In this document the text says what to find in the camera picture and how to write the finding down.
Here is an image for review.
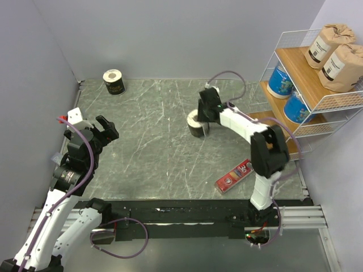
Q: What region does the black roll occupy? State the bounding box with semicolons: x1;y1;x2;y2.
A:
187;109;207;138
103;69;126;96

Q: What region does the blue roll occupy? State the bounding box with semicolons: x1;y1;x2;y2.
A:
284;87;315;124
267;63;293;99

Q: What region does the brown paper roll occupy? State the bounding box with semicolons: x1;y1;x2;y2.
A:
304;24;356;70
318;44;362;93

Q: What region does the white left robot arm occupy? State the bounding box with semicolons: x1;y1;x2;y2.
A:
1;113;119;271

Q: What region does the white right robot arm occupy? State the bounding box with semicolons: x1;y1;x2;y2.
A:
197;87;290;226

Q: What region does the red toothpaste box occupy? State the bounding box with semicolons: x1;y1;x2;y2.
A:
214;159;254;194

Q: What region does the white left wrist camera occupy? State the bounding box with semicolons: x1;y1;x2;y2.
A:
67;107;94;131

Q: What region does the white wire wooden shelf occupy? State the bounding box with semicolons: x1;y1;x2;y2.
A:
252;29;362;160

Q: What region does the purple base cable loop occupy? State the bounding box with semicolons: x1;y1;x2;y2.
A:
90;218;149;260

